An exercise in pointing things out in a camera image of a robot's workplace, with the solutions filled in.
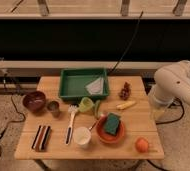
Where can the yellow banana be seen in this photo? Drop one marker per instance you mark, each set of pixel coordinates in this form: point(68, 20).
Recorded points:
point(125, 105)

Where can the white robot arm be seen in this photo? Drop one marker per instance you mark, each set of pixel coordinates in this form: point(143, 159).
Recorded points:
point(171, 81)

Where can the white cloth in tray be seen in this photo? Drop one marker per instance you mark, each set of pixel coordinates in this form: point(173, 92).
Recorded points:
point(96, 87)

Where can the green plastic tray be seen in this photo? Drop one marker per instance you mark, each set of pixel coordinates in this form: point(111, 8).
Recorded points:
point(73, 83)

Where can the light green cup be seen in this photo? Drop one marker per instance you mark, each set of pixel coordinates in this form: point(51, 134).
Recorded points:
point(85, 105)

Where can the green plastic piece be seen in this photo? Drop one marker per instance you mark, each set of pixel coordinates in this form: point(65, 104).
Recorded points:
point(96, 108)

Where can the bunch of red grapes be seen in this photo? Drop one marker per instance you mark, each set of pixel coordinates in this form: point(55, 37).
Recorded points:
point(125, 91)

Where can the green sponge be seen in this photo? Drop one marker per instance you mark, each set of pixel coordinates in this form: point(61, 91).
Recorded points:
point(111, 124)

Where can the small metal cup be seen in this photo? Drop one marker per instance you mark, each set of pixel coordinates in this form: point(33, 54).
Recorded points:
point(53, 108)

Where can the wooden table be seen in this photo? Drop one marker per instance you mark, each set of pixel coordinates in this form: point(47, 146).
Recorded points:
point(137, 120)

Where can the white cup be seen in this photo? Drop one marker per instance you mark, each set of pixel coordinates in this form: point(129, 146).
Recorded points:
point(82, 136)

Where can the orange bowl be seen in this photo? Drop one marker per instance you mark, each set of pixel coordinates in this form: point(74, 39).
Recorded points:
point(108, 138)

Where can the dark red bowl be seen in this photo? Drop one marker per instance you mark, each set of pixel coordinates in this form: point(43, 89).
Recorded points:
point(34, 101)

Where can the striped eraser block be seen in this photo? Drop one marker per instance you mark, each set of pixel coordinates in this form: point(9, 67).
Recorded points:
point(41, 138)

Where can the orange fruit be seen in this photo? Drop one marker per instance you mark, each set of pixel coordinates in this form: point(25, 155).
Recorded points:
point(142, 145)

